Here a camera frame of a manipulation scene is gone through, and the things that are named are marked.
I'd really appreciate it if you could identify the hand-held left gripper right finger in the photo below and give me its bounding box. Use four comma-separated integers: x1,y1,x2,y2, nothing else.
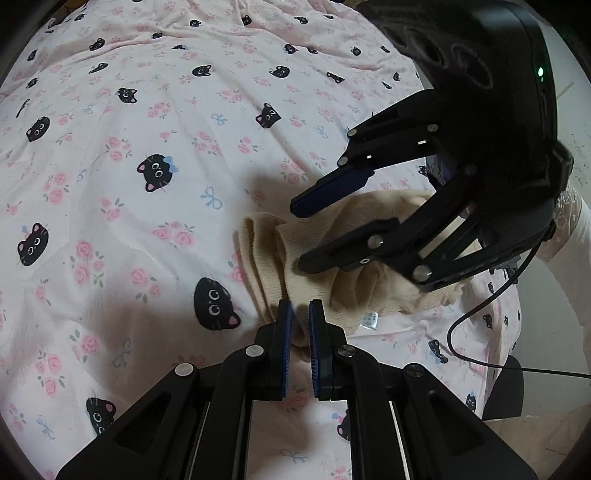
307,299,539,480

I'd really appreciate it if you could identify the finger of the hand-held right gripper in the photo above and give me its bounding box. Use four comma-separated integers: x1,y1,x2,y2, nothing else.
289,89,463,219
298,163,486,292

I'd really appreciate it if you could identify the beige knit garment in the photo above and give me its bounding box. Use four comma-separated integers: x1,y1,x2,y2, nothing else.
237,188,468,361

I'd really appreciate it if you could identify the pink cat print blanket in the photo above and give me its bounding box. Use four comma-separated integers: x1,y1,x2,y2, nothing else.
0,0,523,480

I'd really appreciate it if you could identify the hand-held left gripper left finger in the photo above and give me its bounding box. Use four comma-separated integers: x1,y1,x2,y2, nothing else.
54,299,295,480

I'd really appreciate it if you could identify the person's dark trouser leg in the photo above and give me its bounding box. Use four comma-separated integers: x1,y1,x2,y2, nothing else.
481,354,526,422

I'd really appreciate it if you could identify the black cable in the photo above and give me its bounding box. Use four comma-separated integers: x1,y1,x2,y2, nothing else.
446,237,591,379

